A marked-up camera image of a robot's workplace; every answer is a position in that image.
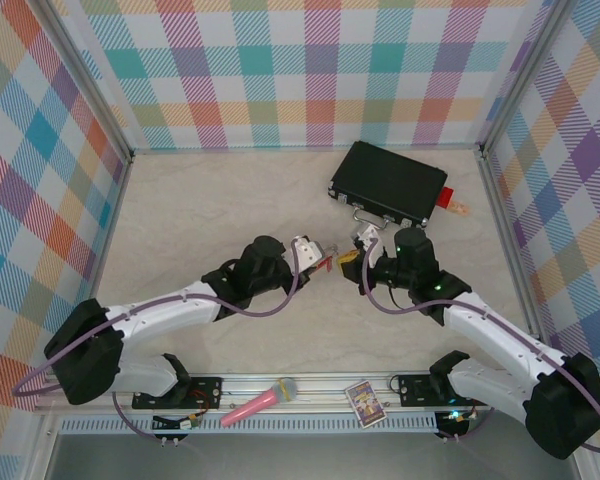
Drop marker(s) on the grey metal shelf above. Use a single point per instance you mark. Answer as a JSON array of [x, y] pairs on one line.
[[305, 457]]

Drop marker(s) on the pink toy microphone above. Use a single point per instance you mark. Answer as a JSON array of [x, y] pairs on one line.
[[252, 402]]

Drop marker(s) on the red block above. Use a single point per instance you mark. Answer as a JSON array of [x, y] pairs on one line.
[[445, 197]]

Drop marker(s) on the aluminium frame post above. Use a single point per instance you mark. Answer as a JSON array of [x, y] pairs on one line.
[[525, 77], [87, 80]]

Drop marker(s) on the aluminium back rail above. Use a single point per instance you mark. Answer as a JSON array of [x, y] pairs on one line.
[[305, 149]]

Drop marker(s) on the metal and red key hoop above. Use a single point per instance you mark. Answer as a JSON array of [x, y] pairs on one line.
[[322, 265]]

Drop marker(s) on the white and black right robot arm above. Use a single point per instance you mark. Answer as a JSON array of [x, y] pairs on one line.
[[490, 387]]

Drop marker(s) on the small picture card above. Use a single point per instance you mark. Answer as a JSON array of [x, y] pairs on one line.
[[366, 404]]

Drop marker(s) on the black carrying case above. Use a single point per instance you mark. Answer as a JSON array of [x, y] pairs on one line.
[[387, 175]]

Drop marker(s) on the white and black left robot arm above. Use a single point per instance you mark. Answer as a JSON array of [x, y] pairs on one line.
[[150, 375]]

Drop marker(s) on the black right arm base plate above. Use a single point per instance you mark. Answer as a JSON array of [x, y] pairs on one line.
[[415, 390]]

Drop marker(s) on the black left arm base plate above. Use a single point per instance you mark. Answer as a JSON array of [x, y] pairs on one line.
[[205, 392]]

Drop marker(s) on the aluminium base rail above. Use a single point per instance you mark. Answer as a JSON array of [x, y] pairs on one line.
[[320, 385]]

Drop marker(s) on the aluminium side rail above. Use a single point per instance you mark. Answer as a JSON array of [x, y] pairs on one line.
[[511, 250], [109, 235]]

